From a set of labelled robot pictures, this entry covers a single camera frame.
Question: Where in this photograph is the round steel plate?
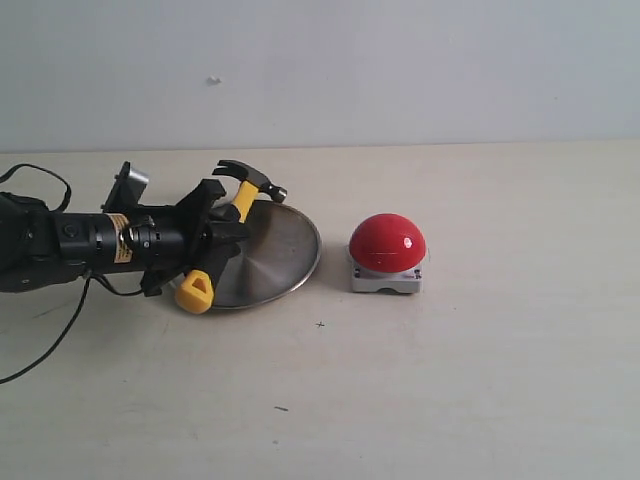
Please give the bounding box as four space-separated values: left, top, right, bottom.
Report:
210 200 322 311

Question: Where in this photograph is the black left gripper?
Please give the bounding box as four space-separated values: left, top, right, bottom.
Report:
127 179 250 297

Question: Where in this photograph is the black cable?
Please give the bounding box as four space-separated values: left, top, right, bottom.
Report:
0 162 146 385

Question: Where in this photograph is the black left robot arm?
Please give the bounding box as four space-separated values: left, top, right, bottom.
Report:
1 179 249 297

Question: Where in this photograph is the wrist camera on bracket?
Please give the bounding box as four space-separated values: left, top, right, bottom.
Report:
102 161 149 213

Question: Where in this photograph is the red dome push button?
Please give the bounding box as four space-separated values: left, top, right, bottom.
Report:
347 213 429 295

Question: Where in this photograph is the yellow black claw hammer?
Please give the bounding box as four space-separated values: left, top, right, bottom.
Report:
174 159 287 314

